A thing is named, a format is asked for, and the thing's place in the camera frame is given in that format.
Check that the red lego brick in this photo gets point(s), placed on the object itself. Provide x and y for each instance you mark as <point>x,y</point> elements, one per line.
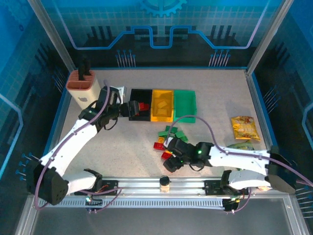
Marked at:
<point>167,155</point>
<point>144,106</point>
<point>158,146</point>

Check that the green lego brick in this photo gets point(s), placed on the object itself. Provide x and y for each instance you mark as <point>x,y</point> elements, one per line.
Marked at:
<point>180,134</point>
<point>171,129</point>
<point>163,133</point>
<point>185,139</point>

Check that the yellow lego brick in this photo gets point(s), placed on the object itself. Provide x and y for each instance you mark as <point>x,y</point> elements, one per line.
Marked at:
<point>160,140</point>
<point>162,104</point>
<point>161,112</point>

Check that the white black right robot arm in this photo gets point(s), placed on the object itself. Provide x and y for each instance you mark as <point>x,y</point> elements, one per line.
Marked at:
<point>239,156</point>

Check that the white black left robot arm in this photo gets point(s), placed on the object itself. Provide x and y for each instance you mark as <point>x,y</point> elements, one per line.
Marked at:
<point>73,137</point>

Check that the black plastic bin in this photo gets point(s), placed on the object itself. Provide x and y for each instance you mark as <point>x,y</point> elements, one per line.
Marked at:
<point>141,94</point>

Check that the yellow plastic bin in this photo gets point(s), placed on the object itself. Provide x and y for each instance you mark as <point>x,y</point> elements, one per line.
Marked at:
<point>168,98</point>

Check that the black knob beige block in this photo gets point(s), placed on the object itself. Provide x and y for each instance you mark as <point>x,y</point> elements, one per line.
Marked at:
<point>164,181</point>

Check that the green plastic bin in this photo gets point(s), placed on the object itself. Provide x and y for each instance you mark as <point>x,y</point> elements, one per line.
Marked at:
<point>184,105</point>

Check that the cream knife block pink top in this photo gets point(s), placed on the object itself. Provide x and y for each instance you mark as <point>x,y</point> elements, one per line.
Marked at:
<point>84,98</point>

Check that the green snack bag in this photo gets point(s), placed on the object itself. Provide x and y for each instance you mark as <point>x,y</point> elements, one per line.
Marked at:
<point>240,146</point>

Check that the yellow chips bag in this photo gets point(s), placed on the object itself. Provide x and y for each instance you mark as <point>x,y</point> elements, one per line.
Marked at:
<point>244,128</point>

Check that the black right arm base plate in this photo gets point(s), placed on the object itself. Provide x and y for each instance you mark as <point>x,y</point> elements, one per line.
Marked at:
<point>212,187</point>

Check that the aluminium mounting rail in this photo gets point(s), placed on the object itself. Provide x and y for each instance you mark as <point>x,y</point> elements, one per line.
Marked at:
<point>139,186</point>

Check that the aluminium table side rail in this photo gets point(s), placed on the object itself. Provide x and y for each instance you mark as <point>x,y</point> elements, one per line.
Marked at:
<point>62,115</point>
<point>259,107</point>

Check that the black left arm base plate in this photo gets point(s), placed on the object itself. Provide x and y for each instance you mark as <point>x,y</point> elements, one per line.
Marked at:
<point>110,184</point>

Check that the aluminium frame post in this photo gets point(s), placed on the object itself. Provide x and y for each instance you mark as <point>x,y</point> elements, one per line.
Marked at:
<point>52,36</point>
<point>266,36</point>

